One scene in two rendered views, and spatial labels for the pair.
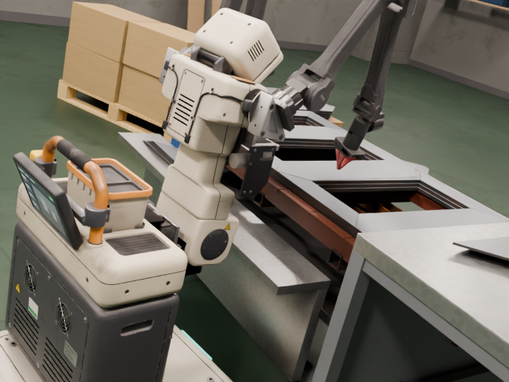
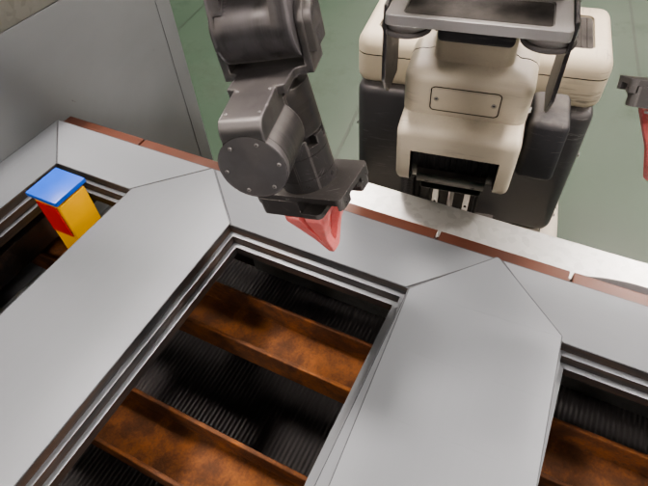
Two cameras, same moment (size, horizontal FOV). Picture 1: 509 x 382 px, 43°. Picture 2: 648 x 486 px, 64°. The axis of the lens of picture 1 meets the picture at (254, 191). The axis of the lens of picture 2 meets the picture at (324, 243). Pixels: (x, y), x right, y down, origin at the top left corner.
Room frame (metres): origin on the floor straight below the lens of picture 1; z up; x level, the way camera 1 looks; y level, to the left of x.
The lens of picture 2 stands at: (2.46, -0.42, 1.38)
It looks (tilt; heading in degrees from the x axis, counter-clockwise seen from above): 49 degrees down; 157
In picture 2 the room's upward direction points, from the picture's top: 5 degrees counter-clockwise
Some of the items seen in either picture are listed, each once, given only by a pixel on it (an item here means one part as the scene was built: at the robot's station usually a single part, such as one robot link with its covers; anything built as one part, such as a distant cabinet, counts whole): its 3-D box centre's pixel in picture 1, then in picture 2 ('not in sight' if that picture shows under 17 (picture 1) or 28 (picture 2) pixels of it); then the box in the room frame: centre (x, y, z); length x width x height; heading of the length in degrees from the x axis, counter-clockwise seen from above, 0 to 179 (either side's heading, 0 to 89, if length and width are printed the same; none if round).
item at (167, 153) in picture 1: (173, 153); not in sight; (2.56, 0.36, 0.70); 0.39 x 0.12 x 0.04; 37
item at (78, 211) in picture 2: not in sight; (85, 235); (1.78, -0.55, 0.78); 0.05 x 0.05 x 0.19; 37
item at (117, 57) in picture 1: (156, 71); not in sight; (5.37, 1.04, 0.41); 1.39 x 0.99 x 0.82; 56
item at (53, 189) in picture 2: not in sight; (58, 190); (1.78, -0.55, 0.88); 0.06 x 0.06 x 0.02; 37
